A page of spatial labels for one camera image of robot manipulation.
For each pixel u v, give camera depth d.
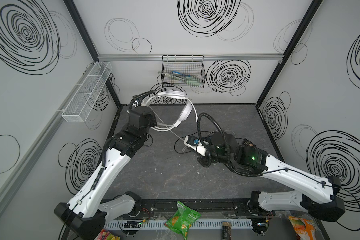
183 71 0.89
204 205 0.75
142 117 0.46
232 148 0.43
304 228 0.64
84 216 0.36
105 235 0.64
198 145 0.48
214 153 0.51
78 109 0.72
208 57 0.91
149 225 0.69
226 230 0.66
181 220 0.66
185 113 0.63
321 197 0.39
